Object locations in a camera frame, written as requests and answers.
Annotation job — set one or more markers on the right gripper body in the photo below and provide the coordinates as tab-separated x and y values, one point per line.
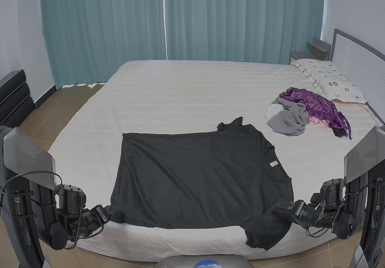
311	215

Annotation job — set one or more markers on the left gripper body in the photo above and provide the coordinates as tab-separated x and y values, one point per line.
93	221

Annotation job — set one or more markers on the black T-shirt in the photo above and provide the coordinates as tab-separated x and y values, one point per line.
195	176

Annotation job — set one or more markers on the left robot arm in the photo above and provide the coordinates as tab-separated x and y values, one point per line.
24	152

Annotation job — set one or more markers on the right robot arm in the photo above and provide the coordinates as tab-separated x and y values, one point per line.
361	155

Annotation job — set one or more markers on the bed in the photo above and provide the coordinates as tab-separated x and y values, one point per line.
186	95

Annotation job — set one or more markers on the small black garment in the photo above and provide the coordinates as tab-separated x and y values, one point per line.
338	133

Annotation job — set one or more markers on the pink garment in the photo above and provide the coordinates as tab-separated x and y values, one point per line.
318	121

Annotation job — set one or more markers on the grey garment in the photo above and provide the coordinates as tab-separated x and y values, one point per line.
288	122

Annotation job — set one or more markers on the white garment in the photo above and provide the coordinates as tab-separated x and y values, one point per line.
272	111

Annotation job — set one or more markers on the purple satin garment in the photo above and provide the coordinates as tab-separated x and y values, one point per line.
318	104

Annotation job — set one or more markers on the white printed pillow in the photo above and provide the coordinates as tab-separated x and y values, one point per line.
330	80

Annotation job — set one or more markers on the black chest of drawers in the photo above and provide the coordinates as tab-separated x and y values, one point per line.
13	95

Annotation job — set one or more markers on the grey bedside table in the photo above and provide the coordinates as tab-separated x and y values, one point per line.
312	51

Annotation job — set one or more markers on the blue-green curtain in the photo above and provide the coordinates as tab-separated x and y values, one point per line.
240	11
102	20

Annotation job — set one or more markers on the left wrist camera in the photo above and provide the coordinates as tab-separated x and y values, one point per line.
103	214

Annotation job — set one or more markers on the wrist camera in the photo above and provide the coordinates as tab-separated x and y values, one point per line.
300	208
103	214

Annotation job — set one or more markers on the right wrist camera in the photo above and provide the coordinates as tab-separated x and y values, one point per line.
300	208

